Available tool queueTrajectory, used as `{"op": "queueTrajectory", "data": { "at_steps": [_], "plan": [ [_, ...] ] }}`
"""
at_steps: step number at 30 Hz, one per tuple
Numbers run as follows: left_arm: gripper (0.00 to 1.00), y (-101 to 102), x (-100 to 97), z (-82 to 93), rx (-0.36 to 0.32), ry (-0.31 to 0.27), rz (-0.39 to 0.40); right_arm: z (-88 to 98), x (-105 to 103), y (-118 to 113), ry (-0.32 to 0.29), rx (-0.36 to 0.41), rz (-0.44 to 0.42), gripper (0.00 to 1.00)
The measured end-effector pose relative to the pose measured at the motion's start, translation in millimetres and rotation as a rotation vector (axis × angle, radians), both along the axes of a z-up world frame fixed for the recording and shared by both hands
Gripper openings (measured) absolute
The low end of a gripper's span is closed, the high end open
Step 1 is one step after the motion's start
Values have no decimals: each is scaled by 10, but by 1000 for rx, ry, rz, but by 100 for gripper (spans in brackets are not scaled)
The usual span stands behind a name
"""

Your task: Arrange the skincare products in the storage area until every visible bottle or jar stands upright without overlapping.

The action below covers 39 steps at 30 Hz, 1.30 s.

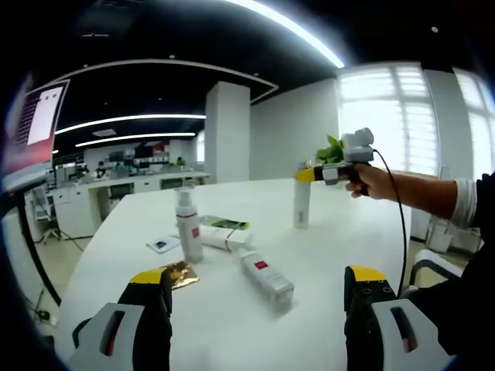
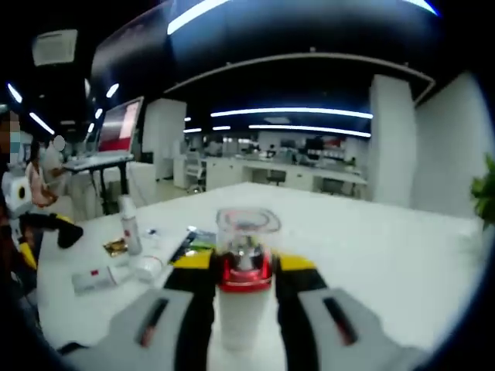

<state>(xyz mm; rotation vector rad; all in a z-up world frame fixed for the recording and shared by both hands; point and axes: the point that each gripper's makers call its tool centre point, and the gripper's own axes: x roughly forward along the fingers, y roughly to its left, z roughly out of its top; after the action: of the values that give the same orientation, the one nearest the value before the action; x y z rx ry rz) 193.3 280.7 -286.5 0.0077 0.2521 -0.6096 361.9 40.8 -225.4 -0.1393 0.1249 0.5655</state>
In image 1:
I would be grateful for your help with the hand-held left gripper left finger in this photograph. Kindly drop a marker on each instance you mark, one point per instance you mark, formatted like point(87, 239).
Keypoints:
point(143, 309)

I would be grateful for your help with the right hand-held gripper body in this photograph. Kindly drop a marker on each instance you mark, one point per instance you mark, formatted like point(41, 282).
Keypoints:
point(357, 148)

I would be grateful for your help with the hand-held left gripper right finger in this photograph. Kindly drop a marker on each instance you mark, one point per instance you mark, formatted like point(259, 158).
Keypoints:
point(367, 309)

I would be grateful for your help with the small white skincare bottle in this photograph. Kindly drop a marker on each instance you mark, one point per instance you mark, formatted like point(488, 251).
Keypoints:
point(301, 208)

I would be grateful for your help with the gold foil skincare sachet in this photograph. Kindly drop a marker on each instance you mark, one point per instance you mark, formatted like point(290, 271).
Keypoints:
point(183, 276)

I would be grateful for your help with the white sachet blue print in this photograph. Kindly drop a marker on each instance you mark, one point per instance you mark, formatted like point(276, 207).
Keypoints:
point(162, 244)

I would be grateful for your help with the white pump bottle red label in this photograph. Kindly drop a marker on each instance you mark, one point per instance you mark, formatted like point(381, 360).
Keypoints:
point(189, 232)

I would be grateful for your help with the green black skincare sachet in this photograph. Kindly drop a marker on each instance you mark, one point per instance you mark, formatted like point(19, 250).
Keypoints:
point(228, 223)

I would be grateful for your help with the white skincare tube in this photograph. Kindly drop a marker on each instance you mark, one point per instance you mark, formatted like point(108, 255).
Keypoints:
point(220, 239)

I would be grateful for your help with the person's right hand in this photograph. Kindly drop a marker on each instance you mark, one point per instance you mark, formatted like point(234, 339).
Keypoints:
point(373, 181)

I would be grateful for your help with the potted green plant white pot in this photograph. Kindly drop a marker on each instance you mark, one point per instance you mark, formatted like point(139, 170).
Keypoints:
point(328, 152)

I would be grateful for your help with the window with white blinds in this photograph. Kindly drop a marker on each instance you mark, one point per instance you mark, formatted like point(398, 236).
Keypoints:
point(379, 116)
point(475, 123)

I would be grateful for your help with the person's dark clothed body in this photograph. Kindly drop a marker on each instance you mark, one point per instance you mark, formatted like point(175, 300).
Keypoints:
point(464, 301)

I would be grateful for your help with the white bucket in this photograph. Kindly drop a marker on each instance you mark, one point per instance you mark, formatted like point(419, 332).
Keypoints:
point(440, 237)

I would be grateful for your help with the long white background counter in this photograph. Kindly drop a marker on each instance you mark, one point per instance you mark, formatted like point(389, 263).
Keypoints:
point(77, 208)

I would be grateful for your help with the long ceiling strip light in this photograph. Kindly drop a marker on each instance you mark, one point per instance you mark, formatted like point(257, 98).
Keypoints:
point(294, 27)

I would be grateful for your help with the white swivel chair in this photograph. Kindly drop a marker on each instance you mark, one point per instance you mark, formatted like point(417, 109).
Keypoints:
point(42, 210)

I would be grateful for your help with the white standing desk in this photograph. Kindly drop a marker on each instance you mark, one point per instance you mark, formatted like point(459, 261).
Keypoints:
point(23, 181)

